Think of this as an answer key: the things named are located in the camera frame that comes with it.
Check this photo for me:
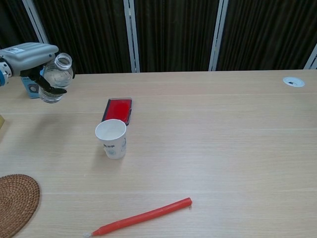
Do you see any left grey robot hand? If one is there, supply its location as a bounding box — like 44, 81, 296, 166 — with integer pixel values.
0, 42, 68, 94

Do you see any transparent plastic water bottle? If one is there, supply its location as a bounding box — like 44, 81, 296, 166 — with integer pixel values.
38, 52, 74, 104

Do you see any white paper cup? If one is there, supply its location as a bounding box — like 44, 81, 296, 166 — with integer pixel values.
95, 119, 127, 160

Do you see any small blue cardboard box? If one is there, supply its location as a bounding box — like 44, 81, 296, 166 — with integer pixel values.
20, 75, 40, 99

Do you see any red ink pad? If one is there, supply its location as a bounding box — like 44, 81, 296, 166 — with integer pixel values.
102, 97, 133, 126

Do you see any woven rattan coaster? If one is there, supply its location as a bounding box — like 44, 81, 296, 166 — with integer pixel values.
0, 174, 41, 238

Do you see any red candle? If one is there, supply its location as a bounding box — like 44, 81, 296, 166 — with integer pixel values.
83, 197, 193, 237

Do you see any grey partition post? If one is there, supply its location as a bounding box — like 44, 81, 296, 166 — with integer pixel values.
208, 0, 229, 72
304, 43, 317, 70
22, 0, 50, 45
123, 0, 141, 73

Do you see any white cable grommet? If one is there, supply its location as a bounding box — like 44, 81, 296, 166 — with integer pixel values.
282, 76, 306, 88

